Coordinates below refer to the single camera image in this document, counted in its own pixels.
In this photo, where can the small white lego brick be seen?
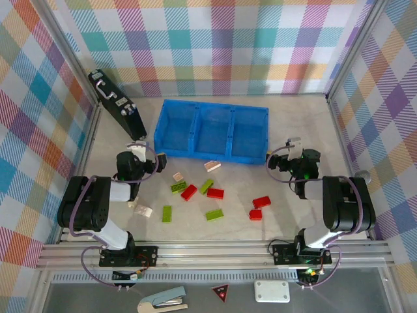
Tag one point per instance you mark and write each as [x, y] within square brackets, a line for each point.
[132, 204]
[177, 177]

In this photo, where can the green lego brick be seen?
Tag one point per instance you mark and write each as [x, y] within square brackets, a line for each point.
[167, 214]
[178, 188]
[214, 215]
[206, 186]

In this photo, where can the small red lego brick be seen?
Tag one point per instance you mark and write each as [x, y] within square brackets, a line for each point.
[255, 214]

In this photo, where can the blue three-compartment bin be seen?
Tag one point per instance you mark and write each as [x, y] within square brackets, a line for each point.
[211, 137]

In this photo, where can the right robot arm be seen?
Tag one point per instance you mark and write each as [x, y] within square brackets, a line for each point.
[348, 208]

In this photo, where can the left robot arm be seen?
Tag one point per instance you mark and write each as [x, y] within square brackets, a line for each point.
[84, 208]

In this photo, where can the red glitter toy microphone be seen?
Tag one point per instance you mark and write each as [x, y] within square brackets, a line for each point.
[363, 176]

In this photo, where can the black briefcase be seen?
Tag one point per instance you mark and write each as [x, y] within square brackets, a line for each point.
[117, 107]

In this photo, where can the small power connector board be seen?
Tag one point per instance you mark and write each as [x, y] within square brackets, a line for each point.
[309, 273]
[135, 276]

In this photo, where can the slotted aluminium strip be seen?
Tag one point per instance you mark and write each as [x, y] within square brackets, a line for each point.
[195, 277]

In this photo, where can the white rectangular plate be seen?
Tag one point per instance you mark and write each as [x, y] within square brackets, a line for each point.
[272, 291]

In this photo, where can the grey-blue stapler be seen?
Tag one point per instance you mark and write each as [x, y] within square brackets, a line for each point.
[163, 298]

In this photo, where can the red triangle sign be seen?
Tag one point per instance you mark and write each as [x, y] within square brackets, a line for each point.
[221, 291]

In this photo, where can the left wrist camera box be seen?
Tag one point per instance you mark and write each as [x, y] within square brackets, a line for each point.
[138, 152]

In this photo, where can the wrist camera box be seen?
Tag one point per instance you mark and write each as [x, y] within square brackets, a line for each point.
[138, 152]
[296, 148]

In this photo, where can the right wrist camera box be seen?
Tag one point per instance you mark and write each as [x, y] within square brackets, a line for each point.
[296, 148]

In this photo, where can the aluminium side rail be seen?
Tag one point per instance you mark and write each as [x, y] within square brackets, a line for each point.
[85, 153]
[339, 130]

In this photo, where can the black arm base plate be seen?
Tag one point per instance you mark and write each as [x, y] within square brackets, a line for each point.
[146, 254]
[283, 254]

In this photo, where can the aluminium front rail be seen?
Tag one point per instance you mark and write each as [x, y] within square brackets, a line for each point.
[211, 254]

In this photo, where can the aluminium frame post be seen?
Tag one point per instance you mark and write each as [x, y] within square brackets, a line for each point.
[72, 55]
[355, 49]

